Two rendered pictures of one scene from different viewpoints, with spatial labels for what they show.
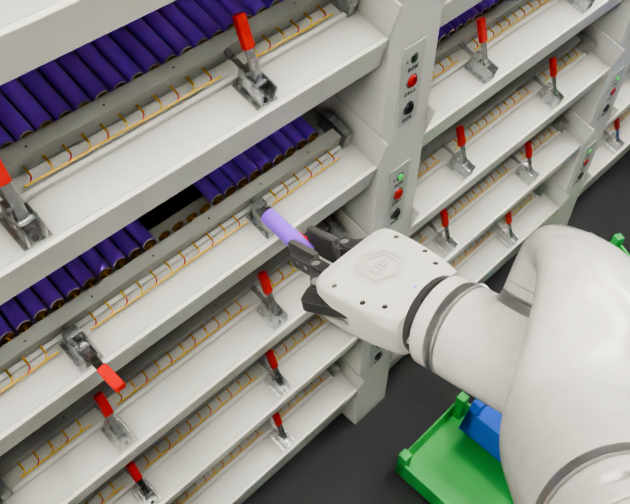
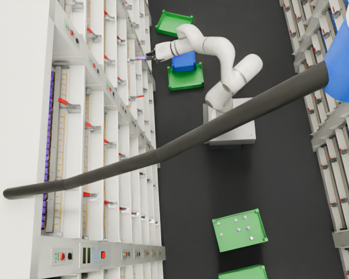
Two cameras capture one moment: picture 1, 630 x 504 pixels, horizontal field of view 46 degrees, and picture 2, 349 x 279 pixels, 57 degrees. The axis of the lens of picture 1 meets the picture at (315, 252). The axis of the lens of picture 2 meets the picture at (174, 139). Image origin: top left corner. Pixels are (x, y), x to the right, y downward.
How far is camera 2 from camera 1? 1.34 m
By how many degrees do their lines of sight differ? 23
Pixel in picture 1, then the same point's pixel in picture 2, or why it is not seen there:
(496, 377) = (186, 47)
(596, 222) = (155, 11)
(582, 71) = not seen: outside the picture
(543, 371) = (193, 41)
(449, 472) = (178, 82)
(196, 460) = (147, 112)
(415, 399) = (160, 76)
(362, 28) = (121, 20)
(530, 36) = not seen: outside the picture
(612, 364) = (197, 35)
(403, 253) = (162, 45)
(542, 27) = not seen: outside the picture
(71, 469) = (139, 121)
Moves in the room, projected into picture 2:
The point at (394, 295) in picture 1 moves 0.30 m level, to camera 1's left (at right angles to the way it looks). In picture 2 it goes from (167, 50) to (133, 88)
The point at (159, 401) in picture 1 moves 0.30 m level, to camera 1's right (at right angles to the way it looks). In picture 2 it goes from (138, 103) to (167, 72)
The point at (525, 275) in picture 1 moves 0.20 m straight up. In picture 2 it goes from (180, 35) to (175, 10)
